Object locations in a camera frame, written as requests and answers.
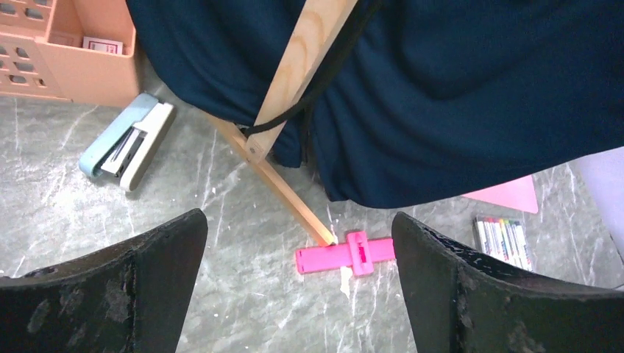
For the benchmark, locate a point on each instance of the light blue stapler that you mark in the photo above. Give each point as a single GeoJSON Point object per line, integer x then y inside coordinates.
{"type": "Point", "coordinates": [126, 148]}

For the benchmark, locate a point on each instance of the pink mat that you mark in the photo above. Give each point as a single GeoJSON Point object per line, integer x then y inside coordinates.
{"type": "Point", "coordinates": [518, 194]}

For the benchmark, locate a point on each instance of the peach plastic file organizer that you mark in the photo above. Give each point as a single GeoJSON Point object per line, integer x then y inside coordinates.
{"type": "Point", "coordinates": [79, 51]}

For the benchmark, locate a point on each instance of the pack of coloured markers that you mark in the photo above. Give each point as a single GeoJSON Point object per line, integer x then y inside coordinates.
{"type": "Point", "coordinates": [503, 239]}

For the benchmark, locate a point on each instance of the navy blue shorts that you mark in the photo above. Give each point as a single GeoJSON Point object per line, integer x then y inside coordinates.
{"type": "Point", "coordinates": [418, 100]}

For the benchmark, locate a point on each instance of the pink plastic clip tool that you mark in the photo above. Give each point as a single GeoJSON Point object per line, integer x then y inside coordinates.
{"type": "Point", "coordinates": [359, 253]}

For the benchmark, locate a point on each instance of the wooden clothes rack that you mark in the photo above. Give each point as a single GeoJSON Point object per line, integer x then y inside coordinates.
{"type": "Point", "coordinates": [317, 27]}

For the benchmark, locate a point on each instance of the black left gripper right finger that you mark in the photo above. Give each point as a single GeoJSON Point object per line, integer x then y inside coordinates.
{"type": "Point", "coordinates": [461, 300]}

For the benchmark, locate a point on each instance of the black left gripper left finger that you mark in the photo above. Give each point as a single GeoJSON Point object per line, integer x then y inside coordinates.
{"type": "Point", "coordinates": [132, 296]}

